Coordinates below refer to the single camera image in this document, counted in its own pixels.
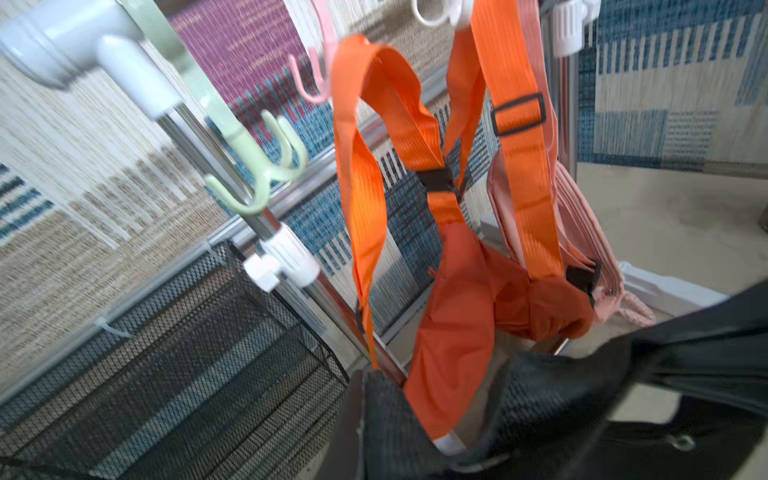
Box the orange waist bag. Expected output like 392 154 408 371
332 34 494 440
444 1 597 340

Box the pink waist bag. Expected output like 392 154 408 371
516 1 656 327

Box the black waist bag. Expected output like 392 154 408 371
318 283 767 479

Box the left green hook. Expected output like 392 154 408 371
184 66 309 216

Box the pink hook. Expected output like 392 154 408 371
287 0 338 105

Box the white hook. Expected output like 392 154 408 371
410 0 474 31

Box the black mesh shelf rack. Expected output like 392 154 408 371
1 243 348 479

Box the white and steel clothes rack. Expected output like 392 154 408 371
0 0 730 388

